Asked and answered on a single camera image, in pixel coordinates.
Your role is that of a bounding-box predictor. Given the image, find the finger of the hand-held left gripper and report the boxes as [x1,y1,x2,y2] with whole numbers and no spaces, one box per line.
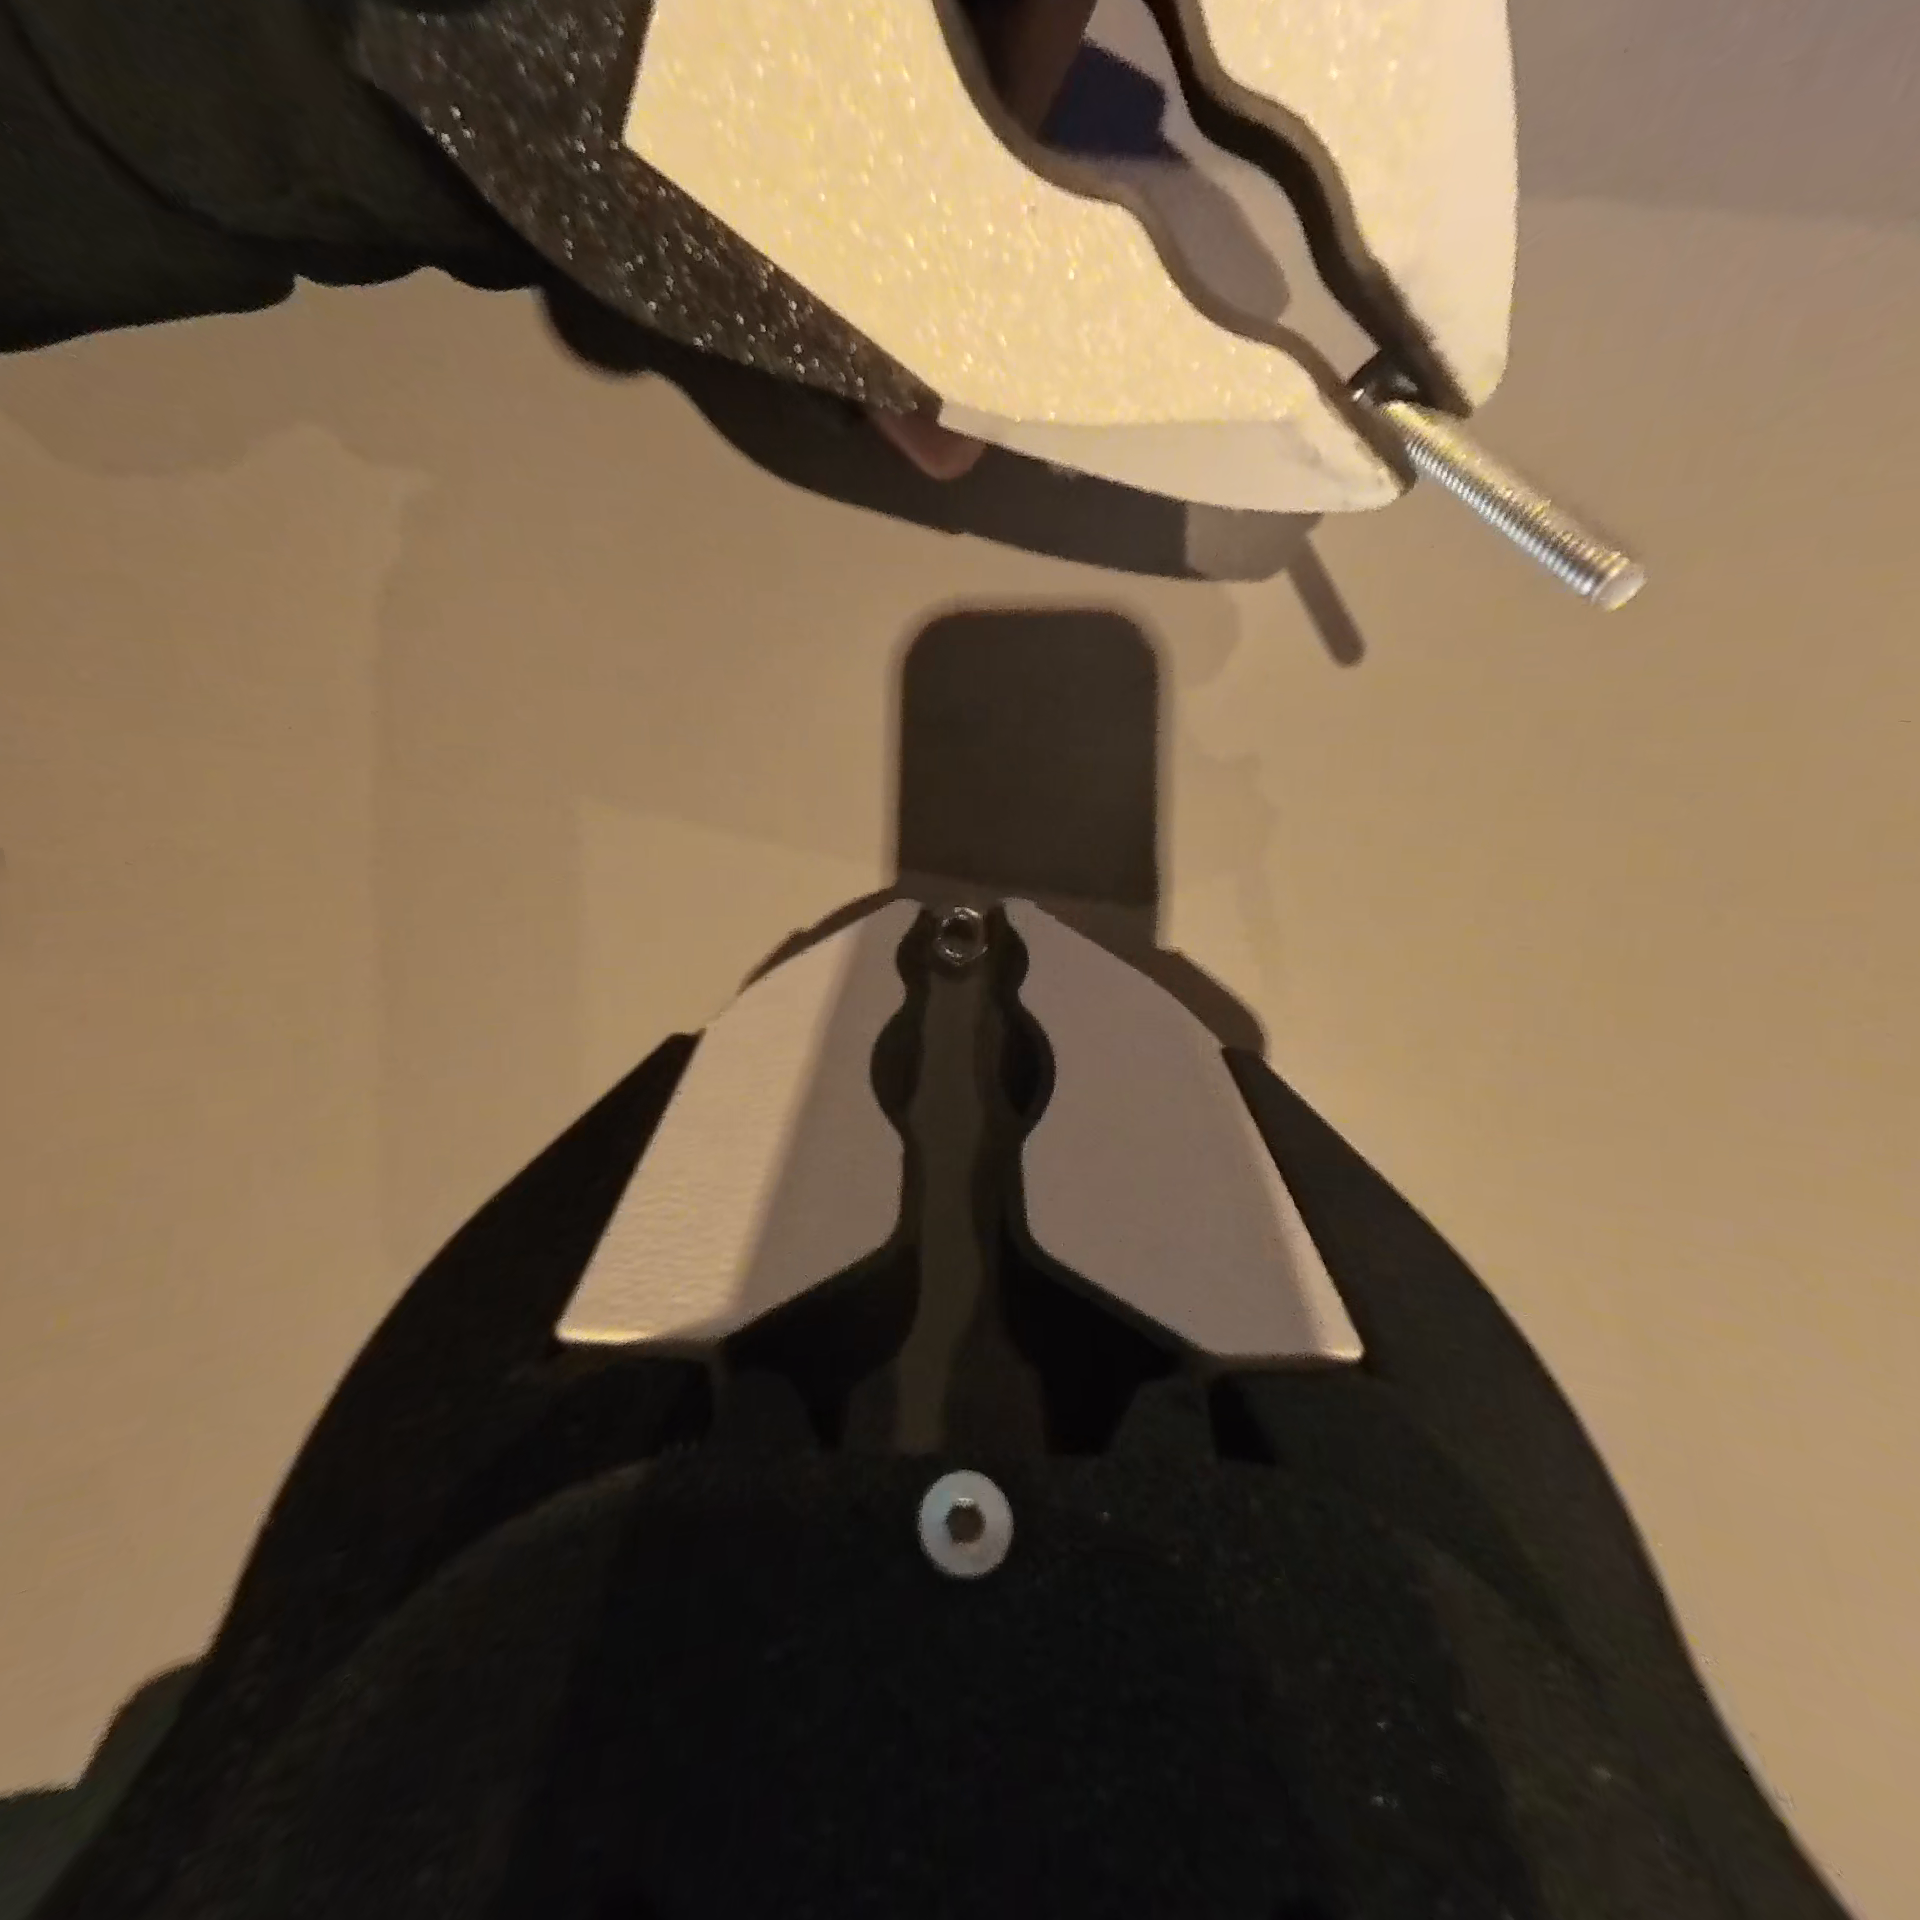
[622,0,1419,585]
[1177,0,1521,419]

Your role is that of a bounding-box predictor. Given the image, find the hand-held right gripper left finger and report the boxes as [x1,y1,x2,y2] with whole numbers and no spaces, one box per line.
[556,885,946,1361]

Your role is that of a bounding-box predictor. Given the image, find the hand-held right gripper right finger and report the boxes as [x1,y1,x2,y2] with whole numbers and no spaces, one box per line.
[977,895,1367,1364]

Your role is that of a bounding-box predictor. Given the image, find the long silver threaded bolt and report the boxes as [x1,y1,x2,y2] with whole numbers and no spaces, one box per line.
[1350,360,1649,616]

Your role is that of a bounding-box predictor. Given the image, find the person's left hand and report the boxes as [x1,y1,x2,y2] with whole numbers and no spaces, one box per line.
[878,407,991,482]

